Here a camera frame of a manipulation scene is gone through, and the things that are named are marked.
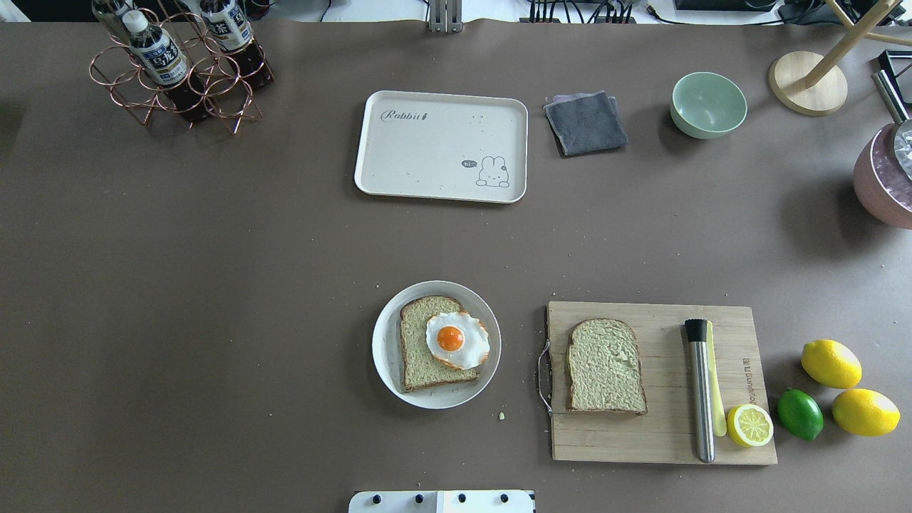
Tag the bread slice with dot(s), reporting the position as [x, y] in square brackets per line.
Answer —
[604, 366]
[420, 369]

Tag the cream rabbit tray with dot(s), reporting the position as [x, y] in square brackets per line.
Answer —
[443, 146]

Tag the fried egg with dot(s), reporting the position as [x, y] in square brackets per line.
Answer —
[457, 340]

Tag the white round plate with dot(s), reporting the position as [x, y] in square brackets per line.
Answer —
[388, 358]

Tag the bread slice on plate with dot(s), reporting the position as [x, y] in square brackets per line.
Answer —
[420, 369]

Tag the grey folded cloth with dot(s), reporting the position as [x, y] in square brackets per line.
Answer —
[586, 122]

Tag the steel muddler black tip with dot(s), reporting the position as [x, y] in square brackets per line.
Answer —
[697, 330]

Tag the wooden cutting board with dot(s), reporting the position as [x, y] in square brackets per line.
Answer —
[666, 433]

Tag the mint green bowl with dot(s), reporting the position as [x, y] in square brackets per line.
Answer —
[705, 105]

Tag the tea bottle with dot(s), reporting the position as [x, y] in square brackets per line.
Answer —
[110, 14]
[167, 66]
[230, 27]

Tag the half lemon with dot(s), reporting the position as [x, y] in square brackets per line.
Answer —
[749, 425]

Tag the green lime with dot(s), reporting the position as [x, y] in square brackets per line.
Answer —
[800, 414]

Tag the yellow lemon near lime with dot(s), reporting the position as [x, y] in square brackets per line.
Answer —
[831, 364]

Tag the wooden mug tree stand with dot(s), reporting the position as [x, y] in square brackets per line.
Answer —
[812, 84]

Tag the pink bowl with ice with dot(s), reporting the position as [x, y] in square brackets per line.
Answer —
[880, 183]

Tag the yellow lemon far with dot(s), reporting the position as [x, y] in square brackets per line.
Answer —
[865, 412]

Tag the metal ice scoop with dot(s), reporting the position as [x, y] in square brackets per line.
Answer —
[901, 138]

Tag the aluminium frame post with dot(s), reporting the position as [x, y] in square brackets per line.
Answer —
[445, 16]

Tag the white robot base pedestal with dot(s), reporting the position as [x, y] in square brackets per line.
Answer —
[472, 500]

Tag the copper wire bottle rack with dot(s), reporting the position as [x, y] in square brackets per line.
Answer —
[200, 62]

